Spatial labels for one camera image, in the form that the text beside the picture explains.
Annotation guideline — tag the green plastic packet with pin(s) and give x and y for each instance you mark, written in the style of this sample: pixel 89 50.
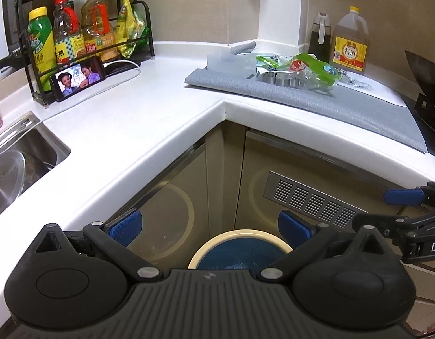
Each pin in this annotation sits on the green plastic packet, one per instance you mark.
pixel 309 64

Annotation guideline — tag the yellow cooking oil bottle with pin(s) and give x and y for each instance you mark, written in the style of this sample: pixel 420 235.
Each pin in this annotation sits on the yellow cooking oil bottle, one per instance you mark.
pixel 97 24

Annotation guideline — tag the metal cookie cutters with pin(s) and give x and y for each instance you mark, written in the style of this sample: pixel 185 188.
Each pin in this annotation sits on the metal cookie cutters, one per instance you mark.
pixel 281 79

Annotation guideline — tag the black smartphone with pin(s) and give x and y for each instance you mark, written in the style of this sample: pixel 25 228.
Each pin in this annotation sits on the black smartphone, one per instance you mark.
pixel 78 77

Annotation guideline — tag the beige cabinet door with grille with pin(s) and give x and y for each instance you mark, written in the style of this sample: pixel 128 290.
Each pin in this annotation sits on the beige cabinet door with grille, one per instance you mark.
pixel 260 162

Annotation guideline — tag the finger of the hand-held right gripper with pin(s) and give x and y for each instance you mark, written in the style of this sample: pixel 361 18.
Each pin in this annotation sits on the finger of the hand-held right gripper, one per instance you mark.
pixel 387 223
pixel 403 197

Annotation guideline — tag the cooking wine jug yellow label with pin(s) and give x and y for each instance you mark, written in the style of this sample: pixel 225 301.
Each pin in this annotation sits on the cooking wine jug yellow label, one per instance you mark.
pixel 349 56

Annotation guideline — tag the clear plastic wrapper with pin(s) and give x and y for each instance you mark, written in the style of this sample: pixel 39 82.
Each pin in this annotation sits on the clear plastic wrapper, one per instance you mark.
pixel 321 84

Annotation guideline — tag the white printed paper sheet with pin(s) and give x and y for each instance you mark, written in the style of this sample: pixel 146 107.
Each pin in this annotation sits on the white printed paper sheet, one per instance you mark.
pixel 376 90

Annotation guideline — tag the blue bin bag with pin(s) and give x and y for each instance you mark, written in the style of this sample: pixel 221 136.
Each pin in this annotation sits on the blue bin bag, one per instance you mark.
pixel 238 250

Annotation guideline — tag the silver vent grille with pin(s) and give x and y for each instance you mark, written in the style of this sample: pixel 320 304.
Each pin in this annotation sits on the silver vent grille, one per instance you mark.
pixel 309 197

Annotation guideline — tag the green bottle yellow cap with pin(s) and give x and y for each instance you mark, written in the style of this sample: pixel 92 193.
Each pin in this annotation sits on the green bottle yellow cap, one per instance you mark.
pixel 41 42

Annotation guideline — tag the grey fabric mat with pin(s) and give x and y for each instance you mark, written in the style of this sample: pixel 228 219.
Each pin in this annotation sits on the grey fabric mat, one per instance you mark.
pixel 344 113

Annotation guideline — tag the soy sauce bottle red cap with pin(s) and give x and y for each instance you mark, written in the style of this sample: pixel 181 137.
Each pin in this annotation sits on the soy sauce bottle red cap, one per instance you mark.
pixel 64 49

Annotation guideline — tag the black wok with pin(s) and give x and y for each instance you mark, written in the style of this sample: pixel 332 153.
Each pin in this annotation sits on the black wok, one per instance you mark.
pixel 424 74

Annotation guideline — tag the dark bottle with white lid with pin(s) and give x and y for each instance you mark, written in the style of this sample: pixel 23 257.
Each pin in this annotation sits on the dark bottle with white lid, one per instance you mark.
pixel 318 42

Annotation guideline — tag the small green wrapper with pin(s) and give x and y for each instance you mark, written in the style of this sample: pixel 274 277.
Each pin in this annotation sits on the small green wrapper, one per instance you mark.
pixel 268 63

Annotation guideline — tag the cream round trash bin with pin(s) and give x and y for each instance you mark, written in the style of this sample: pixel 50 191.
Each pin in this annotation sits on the cream round trash bin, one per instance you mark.
pixel 238 232

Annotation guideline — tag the green yellow snack bag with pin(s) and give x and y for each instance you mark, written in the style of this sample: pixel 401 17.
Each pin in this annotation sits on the green yellow snack bag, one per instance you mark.
pixel 127 28

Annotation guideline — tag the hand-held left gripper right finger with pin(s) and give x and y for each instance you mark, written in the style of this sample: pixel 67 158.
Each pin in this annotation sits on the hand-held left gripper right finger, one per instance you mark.
pixel 292 226

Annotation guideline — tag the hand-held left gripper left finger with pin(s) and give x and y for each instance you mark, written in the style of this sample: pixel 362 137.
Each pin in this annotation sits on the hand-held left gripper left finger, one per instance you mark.
pixel 125 227

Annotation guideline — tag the glass pot lid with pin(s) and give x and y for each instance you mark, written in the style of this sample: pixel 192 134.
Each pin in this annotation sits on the glass pot lid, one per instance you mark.
pixel 5 176

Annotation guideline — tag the steel sink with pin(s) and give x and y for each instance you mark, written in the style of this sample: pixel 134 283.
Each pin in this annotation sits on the steel sink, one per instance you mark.
pixel 44 141

